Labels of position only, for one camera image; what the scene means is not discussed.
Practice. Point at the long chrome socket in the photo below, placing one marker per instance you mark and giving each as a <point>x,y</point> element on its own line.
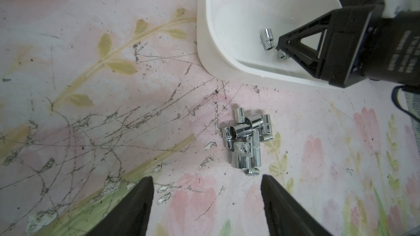
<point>255,122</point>

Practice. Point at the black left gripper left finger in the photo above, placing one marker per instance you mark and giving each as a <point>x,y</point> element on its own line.
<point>130,217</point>

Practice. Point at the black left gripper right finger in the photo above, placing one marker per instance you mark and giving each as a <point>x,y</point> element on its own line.
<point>284,215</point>

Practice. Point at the small chrome socket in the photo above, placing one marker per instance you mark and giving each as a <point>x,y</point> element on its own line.
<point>252,172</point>

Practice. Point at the white plastic storage box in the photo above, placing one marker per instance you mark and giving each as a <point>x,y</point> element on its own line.
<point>230,46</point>

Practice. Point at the large chrome socket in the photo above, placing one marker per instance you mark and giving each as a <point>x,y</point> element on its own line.
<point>241,156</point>

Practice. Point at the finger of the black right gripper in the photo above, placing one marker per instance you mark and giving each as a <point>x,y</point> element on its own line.
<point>314,46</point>

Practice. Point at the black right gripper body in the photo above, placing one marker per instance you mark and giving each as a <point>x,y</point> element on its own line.
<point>376,48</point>

